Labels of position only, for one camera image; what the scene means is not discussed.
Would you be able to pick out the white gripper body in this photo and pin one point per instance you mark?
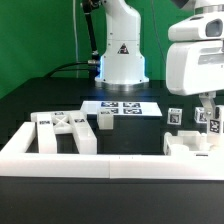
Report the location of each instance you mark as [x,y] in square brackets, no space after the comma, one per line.
[195,67]

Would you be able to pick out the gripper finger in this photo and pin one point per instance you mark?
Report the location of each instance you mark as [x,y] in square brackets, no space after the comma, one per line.
[207,100]

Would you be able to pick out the white chair seat part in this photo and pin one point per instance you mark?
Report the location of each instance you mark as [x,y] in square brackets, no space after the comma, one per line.
[186,143]

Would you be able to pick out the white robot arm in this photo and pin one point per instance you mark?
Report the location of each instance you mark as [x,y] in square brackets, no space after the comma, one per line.
[122,65]

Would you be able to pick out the small tagged cube right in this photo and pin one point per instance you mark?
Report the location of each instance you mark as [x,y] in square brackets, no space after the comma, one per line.
[199,115]

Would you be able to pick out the small tagged cube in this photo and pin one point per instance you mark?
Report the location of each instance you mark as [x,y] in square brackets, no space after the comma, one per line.
[199,115]
[174,116]

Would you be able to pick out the small tagged cube left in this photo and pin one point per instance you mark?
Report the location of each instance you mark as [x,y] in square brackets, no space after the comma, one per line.
[174,116]

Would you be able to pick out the white marker base sheet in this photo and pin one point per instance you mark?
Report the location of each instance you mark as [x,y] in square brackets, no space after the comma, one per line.
[123,108]

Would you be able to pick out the white U-shaped fence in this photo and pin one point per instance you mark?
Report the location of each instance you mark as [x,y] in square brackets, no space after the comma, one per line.
[32,152]

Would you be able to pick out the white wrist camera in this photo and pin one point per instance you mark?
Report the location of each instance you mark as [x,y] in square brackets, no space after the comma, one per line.
[196,29]

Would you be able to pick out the white chair back frame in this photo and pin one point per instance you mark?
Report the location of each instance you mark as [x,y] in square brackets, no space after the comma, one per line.
[53,123]

